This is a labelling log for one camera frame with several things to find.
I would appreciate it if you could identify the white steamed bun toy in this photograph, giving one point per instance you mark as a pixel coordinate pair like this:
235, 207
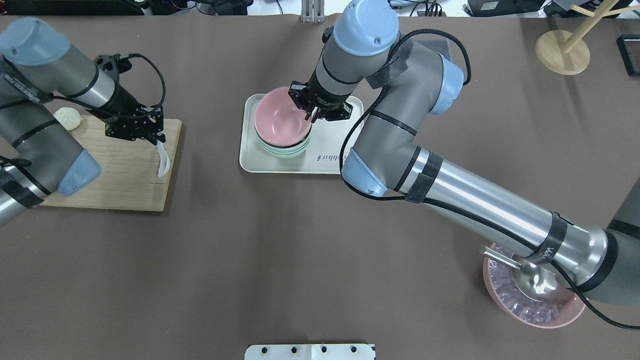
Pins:
68, 117

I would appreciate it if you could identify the wooden cutting board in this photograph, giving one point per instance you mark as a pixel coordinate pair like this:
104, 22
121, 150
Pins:
129, 178

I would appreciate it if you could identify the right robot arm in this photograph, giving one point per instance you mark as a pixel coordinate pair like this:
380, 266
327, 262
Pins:
365, 43

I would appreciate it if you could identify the metal ice scoop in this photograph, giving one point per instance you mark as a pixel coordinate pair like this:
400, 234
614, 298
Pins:
513, 275

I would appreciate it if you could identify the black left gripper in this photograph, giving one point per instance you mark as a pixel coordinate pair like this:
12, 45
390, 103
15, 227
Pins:
123, 106

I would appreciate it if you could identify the white rectangular tray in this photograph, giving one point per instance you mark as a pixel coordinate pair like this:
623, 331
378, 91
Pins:
321, 155

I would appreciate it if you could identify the wooden mug tree stand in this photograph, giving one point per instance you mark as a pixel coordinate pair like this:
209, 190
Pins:
564, 52

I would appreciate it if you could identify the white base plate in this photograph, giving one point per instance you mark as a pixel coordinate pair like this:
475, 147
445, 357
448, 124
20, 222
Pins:
312, 351

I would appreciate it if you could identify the large pink ice bowl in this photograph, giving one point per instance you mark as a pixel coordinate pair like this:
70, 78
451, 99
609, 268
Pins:
533, 313

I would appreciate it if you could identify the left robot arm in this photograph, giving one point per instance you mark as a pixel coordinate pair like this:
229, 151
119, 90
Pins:
40, 65

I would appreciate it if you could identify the white ceramic spoon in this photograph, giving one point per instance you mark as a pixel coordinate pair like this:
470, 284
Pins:
164, 163

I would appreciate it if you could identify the small pink bowl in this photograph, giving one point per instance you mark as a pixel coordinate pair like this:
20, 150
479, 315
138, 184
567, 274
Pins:
279, 122

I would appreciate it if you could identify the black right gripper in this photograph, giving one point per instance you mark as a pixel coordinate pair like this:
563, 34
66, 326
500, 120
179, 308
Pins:
326, 100

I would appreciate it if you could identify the green stacked bowls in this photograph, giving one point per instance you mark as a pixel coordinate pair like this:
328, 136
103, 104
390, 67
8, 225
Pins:
288, 151

